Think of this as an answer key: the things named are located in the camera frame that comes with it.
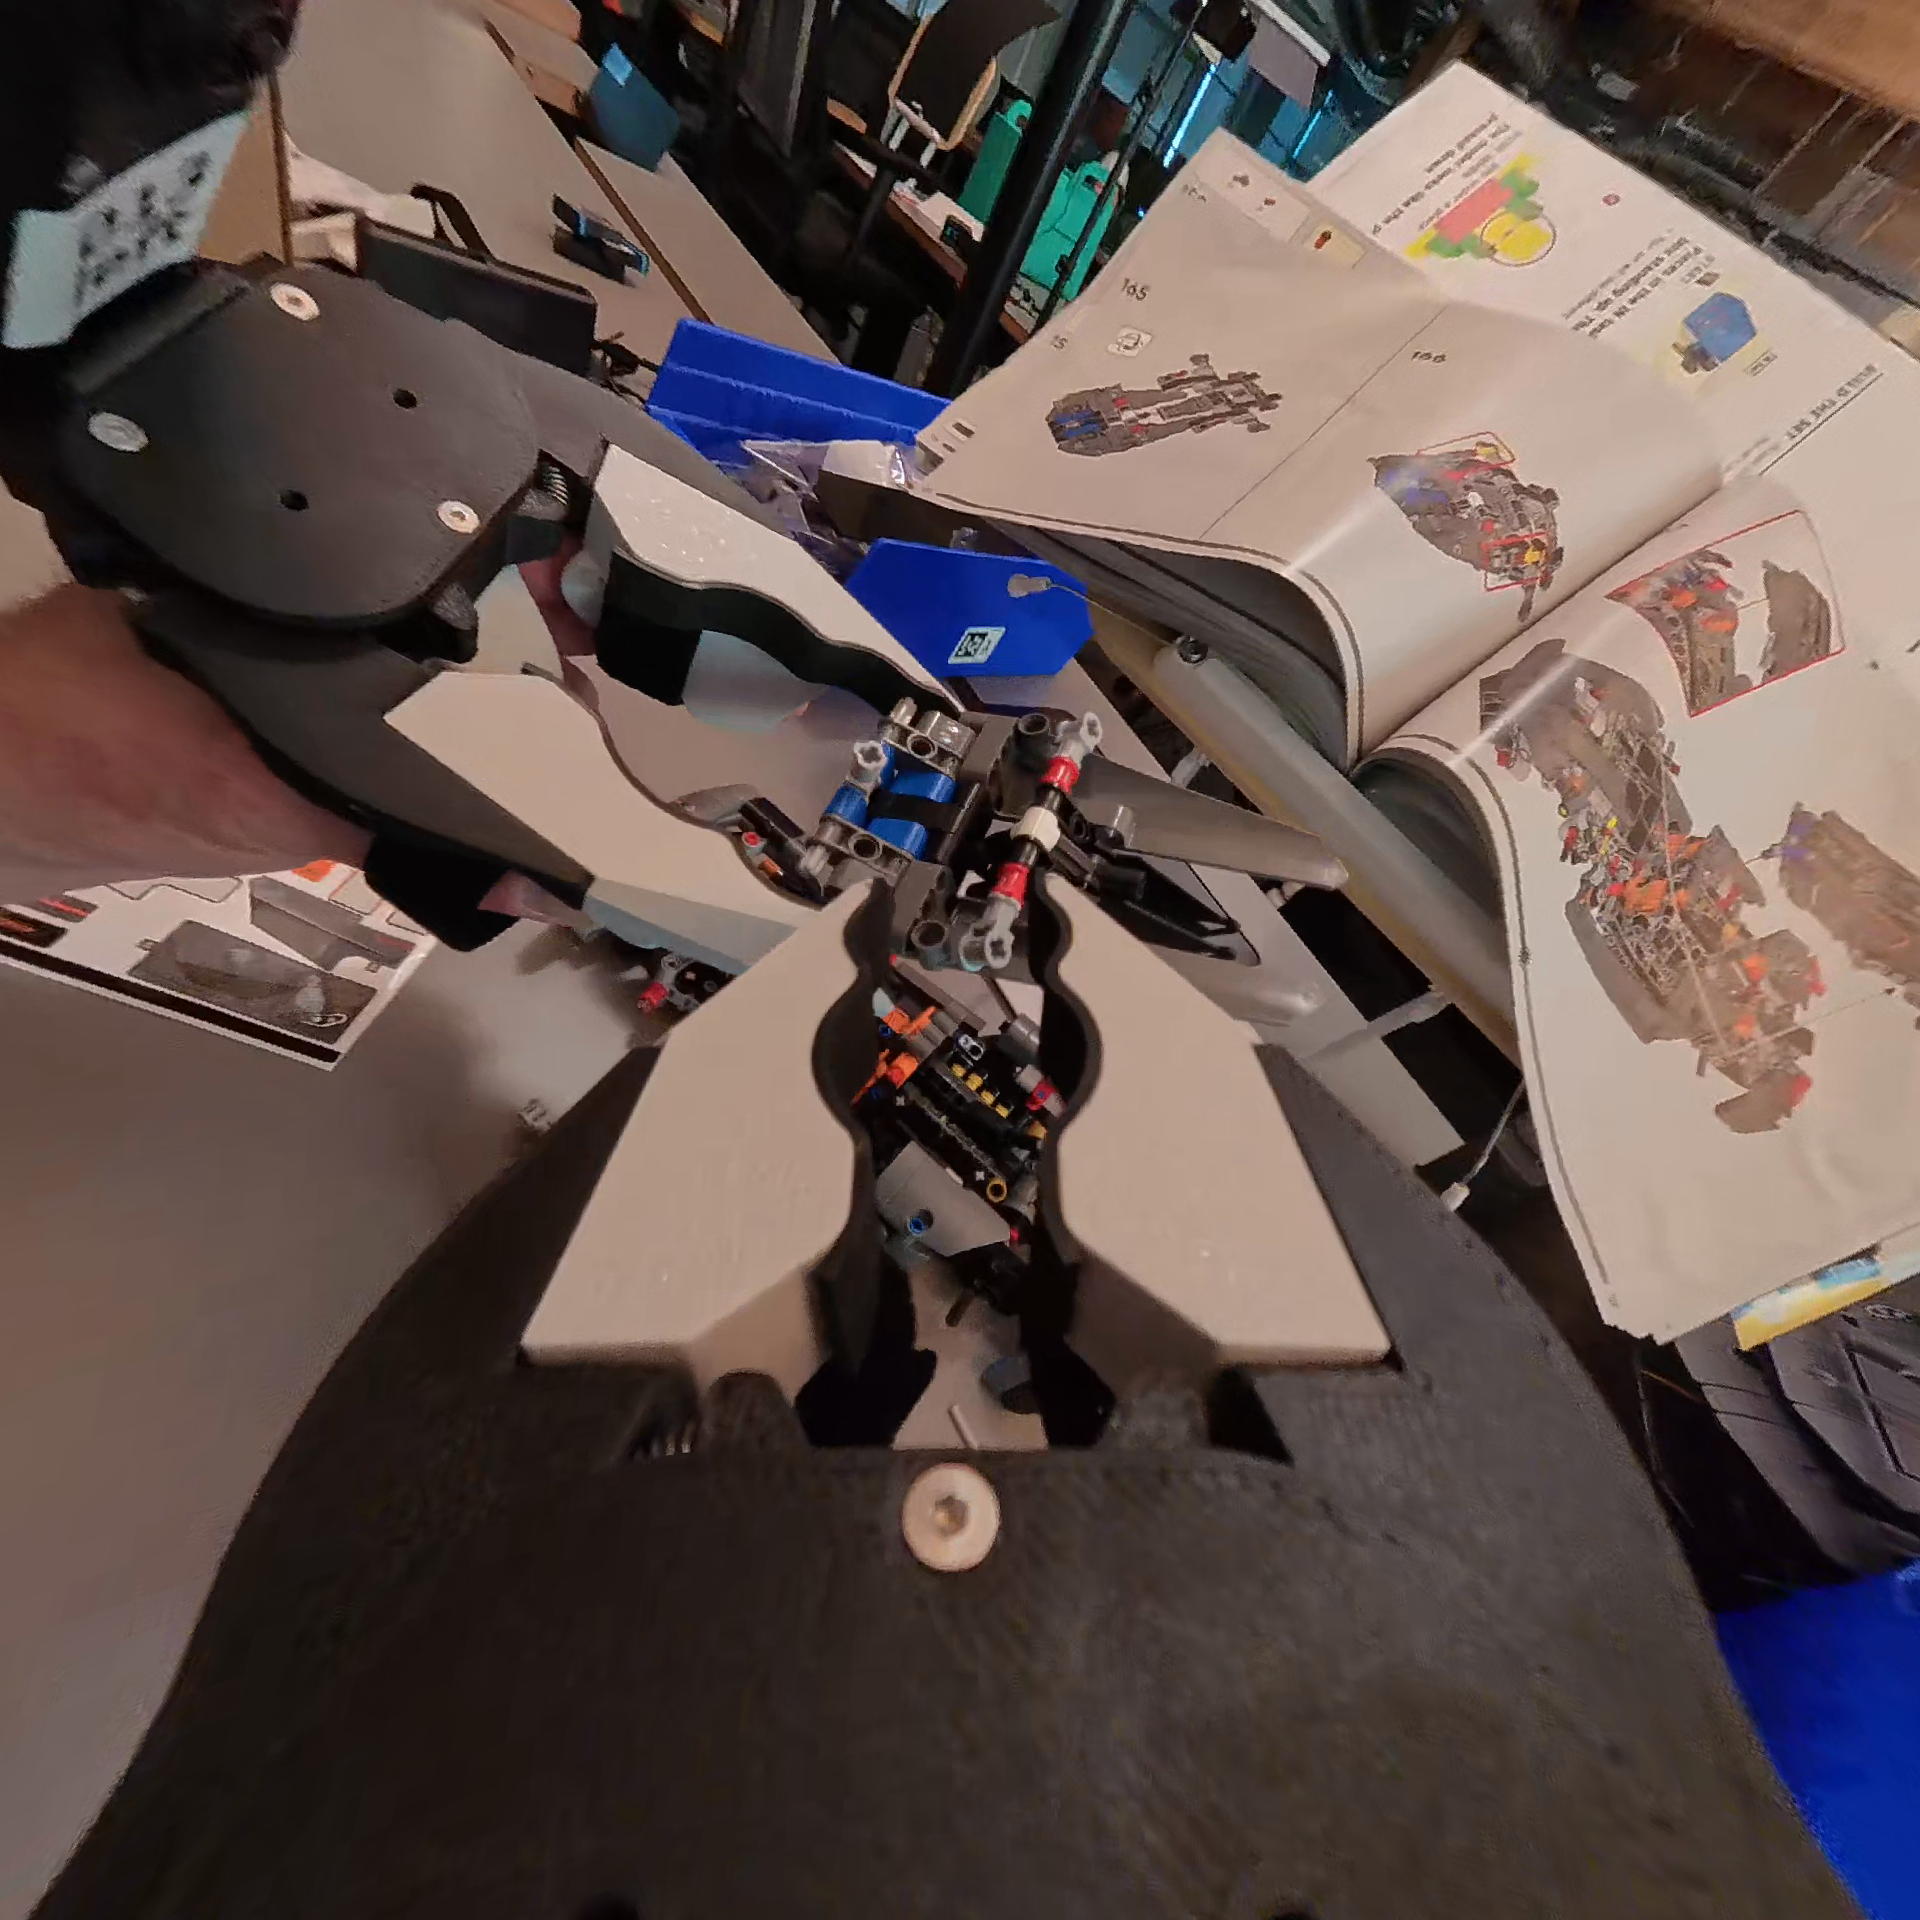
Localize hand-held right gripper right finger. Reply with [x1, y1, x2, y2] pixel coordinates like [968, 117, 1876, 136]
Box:
[1021, 874, 1397, 1450]

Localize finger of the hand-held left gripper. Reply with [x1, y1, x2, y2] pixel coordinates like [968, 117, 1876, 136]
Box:
[561, 442, 965, 740]
[387, 667, 840, 976]

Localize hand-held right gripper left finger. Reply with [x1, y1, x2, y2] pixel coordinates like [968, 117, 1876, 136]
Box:
[518, 883, 935, 1450]

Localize black lego car chassis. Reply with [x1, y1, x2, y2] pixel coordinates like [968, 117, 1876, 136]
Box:
[638, 901, 1262, 1396]

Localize blue grey lego sub-assembly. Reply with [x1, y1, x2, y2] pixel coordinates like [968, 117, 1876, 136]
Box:
[736, 696, 1353, 985]

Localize clear bag of lego pieces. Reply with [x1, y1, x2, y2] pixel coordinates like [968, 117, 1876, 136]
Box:
[737, 435, 932, 545]

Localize lego sticker sheet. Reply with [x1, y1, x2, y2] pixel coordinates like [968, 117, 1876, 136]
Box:
[0, 858, 441, 1072]

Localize open lego instruction booklet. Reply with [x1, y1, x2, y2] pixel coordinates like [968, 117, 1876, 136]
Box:
[908, 129, 1920, 1344]

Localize person's left hand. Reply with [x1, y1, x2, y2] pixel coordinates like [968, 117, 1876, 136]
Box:
[0, 582, 373, 905]

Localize blue plastic bin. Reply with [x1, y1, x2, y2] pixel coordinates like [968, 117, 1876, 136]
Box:
[647, 317, 951, 472]
[1713, 1560, 1920, 1920]

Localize black flat case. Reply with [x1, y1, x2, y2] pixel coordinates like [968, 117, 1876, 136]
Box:
[356, 187, 600, 379]

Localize blue bin with tag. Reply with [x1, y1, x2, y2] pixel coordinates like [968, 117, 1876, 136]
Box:
[844, 538, 1093, 712]

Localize cardboard box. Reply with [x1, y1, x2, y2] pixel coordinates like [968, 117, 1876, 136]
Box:
[198, 83, 365, 269]

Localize black metal pole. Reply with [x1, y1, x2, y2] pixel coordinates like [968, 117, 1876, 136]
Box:
[928, 0, 1145, 396]

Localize green plastic parts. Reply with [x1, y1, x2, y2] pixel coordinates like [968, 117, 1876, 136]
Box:
[958, 96, 1145, 309]

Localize black chair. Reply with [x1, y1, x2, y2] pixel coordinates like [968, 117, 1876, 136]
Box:
[878, 0, 1057, 156]

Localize printed instruction sheet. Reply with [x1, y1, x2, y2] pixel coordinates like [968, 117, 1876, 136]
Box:
[1304, 59, 1920, 483]

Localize white cable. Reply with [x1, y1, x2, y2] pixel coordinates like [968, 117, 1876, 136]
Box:
[1437, 1077, 1535, 1211]

